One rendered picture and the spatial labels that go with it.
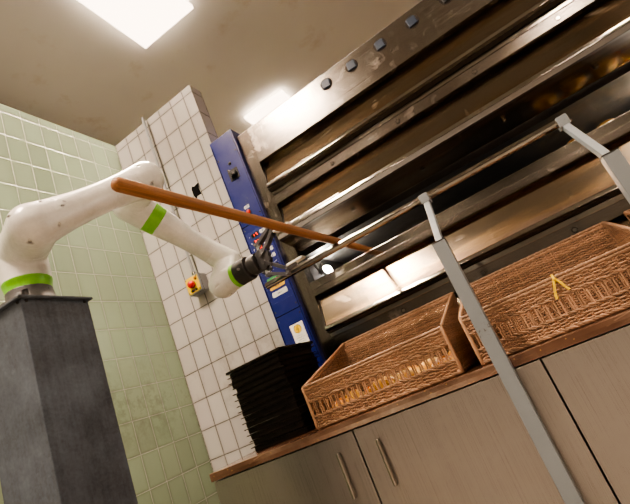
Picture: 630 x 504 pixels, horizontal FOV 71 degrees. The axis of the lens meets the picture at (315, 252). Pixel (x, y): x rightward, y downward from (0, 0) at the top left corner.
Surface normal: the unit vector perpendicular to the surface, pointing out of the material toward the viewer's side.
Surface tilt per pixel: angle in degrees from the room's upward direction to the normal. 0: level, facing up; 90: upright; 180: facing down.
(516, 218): 70
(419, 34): 90
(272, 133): 90
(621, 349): 90
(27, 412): 90
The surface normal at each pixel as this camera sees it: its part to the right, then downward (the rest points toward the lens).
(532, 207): -0.55, -0.40
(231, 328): -0.44, -0.11
